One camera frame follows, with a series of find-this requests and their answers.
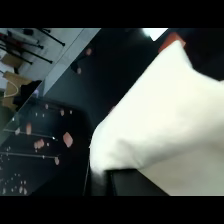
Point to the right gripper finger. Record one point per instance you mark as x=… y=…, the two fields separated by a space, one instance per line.
x=135 y=185

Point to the cream shirt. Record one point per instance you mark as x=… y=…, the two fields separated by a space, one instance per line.
x=166 y=123

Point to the black tripod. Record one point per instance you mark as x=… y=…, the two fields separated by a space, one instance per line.
x=28 y=46

